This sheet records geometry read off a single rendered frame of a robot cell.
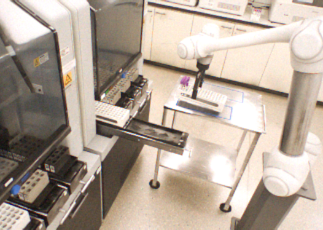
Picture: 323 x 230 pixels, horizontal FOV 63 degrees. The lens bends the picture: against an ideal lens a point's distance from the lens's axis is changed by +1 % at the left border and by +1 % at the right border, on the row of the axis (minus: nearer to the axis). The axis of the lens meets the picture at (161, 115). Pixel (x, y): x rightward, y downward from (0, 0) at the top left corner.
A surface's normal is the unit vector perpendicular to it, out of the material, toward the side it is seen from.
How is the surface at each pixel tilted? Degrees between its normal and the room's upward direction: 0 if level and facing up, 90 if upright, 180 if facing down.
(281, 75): 90
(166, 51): 90
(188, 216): 0
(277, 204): 90
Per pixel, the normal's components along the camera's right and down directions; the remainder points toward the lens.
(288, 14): -0.30, 0.55
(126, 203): 0.11, -0.79
